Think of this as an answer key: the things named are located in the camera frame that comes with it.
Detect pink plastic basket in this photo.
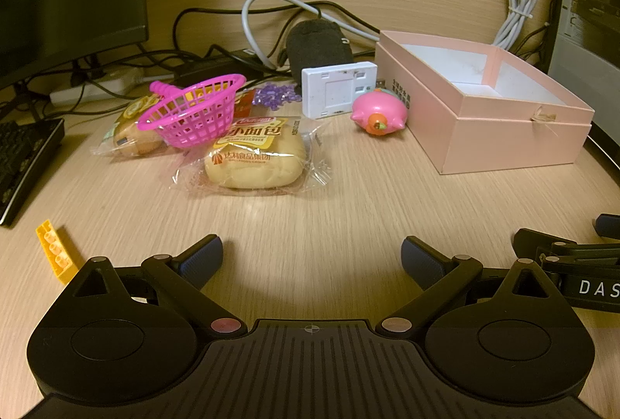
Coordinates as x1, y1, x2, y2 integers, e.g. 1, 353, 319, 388
136, 74, 247, 153

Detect black power adapter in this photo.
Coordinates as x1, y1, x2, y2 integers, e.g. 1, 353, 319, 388
172, 52, 265, 83

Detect computer tower case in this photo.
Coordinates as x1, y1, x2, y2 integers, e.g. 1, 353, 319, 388
547, 0, 620, 148

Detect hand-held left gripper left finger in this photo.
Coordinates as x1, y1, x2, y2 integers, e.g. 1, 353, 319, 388
60, 234, 248, 335

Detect brown packaged bread buns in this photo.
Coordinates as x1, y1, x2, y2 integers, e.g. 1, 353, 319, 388
91, 92, 180, 159

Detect pale packaged bread bun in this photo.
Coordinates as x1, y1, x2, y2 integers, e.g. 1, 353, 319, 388
170, 116, 334, 196

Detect black looped cable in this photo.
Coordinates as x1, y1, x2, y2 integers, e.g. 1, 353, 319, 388
172, 1, 379, 59

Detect white power strip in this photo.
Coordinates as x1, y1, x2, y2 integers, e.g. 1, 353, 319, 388
49, 69, 175, 106

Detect black keyboard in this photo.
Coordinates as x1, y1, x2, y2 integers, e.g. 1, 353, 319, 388
0, 117, 65, 226

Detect white battery charger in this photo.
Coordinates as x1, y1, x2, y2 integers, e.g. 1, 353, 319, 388
301, 62, 379, 119

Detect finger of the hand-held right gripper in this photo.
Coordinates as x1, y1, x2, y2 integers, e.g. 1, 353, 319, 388
512, 228, 620, 256
594, 213, 620, 238

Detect bag of purple beads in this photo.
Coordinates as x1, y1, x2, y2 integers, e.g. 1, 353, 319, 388
253, 82, 303, 107

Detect grey looped cable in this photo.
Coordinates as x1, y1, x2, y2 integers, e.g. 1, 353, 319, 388
241, 0, 383, 70

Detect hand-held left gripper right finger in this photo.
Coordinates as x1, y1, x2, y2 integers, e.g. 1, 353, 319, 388
380, 235, 565, 335

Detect yellow building brick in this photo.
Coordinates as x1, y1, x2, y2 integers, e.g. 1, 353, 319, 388
35, 219, 81, 285

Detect pink pig toy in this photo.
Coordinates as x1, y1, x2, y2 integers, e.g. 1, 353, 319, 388
351, 88, 412, 138

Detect thin black cable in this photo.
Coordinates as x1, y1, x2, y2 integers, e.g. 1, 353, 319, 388
525, 0, 559, 66

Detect red snack packet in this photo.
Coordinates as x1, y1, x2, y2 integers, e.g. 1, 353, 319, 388
235, 88, 257, 122

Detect black plush toy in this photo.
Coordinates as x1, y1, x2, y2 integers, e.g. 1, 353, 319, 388
286, 19, 353, 83

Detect pink cardboard box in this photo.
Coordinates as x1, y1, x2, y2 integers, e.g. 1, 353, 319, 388
375, 30, 596, 176

